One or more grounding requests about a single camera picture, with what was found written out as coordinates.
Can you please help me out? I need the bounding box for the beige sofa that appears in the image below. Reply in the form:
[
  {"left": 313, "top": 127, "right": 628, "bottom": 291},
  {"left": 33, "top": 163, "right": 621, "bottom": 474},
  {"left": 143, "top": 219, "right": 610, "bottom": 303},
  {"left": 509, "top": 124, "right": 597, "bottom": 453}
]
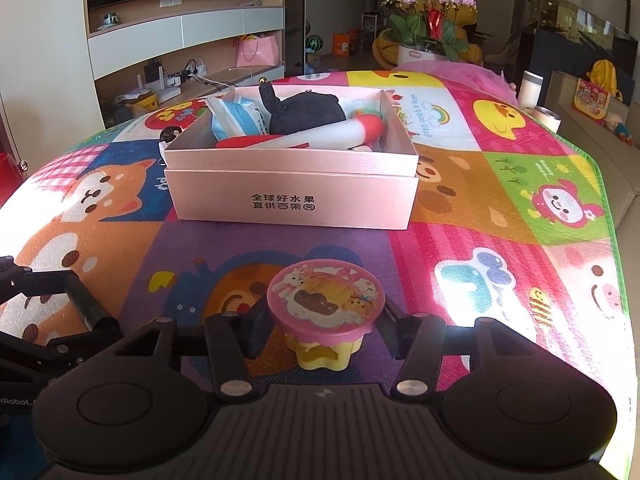
[{"left": 545, "top": 70, "right": 640, "bottom": 261}]

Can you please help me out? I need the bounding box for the yellow pink toy cup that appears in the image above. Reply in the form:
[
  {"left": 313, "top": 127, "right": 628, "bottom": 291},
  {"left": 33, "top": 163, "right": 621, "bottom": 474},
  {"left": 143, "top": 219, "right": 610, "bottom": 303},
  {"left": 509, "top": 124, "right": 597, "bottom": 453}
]
[{"left": 266, "top": 260, "right": 386, "bottom": 372}]

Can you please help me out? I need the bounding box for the pink blanket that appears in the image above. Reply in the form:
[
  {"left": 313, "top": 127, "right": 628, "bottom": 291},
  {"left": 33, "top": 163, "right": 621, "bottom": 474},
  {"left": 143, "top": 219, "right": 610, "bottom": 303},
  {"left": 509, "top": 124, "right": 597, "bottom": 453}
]
[{"left": 395, "top": 60, "right": 518, "bottom": 96}]

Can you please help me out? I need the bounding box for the potted purple orchid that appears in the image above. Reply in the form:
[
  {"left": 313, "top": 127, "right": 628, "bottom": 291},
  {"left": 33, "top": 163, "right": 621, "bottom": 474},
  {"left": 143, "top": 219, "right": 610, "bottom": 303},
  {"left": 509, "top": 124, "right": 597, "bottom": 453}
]
[{"left": 378, "top": 0, "right": 476, "bottom": 63}]

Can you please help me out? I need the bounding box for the yellow red bag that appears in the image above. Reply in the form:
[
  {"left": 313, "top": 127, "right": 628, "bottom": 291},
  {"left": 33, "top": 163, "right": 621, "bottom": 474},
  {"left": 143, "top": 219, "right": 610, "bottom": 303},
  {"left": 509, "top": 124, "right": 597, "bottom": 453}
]
[{"left": 575, "top": 59, "right": 623, "bottom": 121}]

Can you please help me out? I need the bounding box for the white tumbler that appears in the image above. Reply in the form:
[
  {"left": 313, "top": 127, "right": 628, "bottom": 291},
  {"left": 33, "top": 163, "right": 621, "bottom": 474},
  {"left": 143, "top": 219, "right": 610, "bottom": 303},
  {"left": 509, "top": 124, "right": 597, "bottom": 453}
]
[{"left": 517, "top": 71, "right": 544, "bottom": 110}]

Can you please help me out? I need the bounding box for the pink cardboard box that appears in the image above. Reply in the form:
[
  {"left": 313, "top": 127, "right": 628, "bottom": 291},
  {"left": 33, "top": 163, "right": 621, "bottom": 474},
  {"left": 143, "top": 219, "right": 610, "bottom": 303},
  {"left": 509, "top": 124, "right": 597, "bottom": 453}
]
[{"left": 159, "top": 85, "right": 420, "bottom": 231}]

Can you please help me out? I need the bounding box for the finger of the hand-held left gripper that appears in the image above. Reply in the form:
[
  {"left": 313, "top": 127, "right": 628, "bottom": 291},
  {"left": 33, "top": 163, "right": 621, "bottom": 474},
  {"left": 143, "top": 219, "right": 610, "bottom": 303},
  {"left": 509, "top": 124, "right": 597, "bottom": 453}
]
[
  {"left": 0, "top": 327, "right": 126, "bottom": 377},
  {"left": 0, "top": 256, "right": 121, "bottom": 333}
]

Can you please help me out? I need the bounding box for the pink gift bag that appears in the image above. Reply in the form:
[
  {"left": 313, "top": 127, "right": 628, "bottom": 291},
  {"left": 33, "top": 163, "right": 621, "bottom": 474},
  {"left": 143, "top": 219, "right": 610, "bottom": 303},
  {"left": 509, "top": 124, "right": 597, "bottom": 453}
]
[{"left": 236, "top": 35, "right": 280, "bottom": 67}]

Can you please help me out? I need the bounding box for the white red foam rocket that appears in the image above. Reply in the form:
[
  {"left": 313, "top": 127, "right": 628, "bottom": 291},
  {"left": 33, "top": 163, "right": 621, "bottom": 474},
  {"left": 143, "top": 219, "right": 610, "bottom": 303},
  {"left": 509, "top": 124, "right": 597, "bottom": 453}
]
[{"left": 216, "top": 114, "right": 386, "bottom": 151}]

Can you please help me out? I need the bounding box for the metal cup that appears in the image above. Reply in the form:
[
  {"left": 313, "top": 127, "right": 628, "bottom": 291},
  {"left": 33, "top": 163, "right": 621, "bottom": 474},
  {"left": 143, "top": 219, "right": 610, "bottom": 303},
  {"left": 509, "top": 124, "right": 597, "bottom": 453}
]
[{"left": 532, "top": 106, "right": 563, "bottom": 133}]

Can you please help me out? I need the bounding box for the white power strip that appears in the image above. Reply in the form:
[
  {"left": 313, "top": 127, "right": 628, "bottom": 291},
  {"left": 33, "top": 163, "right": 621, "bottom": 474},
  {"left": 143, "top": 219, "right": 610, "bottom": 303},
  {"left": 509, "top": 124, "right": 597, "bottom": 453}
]
[{"left": 142, "top": 60, "right": 208, "bottom": 91}]

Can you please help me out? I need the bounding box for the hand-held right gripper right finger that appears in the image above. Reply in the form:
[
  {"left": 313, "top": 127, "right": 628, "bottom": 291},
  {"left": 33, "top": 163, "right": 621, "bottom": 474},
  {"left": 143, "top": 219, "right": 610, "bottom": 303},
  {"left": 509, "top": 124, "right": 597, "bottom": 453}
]
[{"left": 382, "top": 310, "right": 531, "bottom": 400}]

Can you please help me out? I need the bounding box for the dark glass cabinet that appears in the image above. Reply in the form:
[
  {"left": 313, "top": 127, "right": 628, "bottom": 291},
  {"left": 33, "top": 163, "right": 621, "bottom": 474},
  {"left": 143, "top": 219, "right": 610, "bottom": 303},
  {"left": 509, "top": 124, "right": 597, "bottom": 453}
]
[{"left": 520, "top": 0, "right": 640, "bottom": 81}]

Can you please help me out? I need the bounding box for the black plush toy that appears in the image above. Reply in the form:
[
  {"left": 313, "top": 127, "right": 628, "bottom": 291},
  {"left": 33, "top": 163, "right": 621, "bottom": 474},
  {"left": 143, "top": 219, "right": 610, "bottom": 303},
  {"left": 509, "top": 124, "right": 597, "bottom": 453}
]
[{"left": 257, "top": 82, "right": 348, "bottom": 136}]

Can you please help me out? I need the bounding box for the colourful cartoon play mat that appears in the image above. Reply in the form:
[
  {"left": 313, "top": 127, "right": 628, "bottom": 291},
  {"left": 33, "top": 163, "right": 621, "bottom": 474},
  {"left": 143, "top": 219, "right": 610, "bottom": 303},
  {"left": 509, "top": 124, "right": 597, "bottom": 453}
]
[{"left": 0, "top": 69, "right": 626, "bottom": 480}]

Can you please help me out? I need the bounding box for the blue white plastic packet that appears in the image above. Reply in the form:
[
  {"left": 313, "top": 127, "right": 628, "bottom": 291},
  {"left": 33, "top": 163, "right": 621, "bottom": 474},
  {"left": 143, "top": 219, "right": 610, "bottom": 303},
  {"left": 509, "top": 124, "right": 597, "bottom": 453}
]
[{"left": 204, "top": 97, "right": 273, "bottom": 141}]

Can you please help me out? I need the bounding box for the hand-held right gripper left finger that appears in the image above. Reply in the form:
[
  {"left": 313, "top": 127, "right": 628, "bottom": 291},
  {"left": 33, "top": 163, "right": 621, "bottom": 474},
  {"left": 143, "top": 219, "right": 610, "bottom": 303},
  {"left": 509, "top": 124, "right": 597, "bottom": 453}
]
[{"left": 120, "top": 302, "right": 273, "bottom": 399}]

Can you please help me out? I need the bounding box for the yellow cardboard box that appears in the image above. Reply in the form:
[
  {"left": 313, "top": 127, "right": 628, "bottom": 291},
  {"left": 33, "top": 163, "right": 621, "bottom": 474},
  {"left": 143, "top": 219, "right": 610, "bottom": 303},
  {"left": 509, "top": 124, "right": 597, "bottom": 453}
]
[{"left": 117, "top": 90, "right": 161, "bottom": 116}]

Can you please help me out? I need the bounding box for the small plush toy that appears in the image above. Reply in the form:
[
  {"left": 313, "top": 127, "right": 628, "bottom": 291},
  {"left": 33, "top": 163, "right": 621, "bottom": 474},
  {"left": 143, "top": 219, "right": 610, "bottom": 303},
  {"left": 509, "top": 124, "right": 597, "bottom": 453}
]
[{"left": 607, "top": 112, "right": 633, "bottom": 146}]

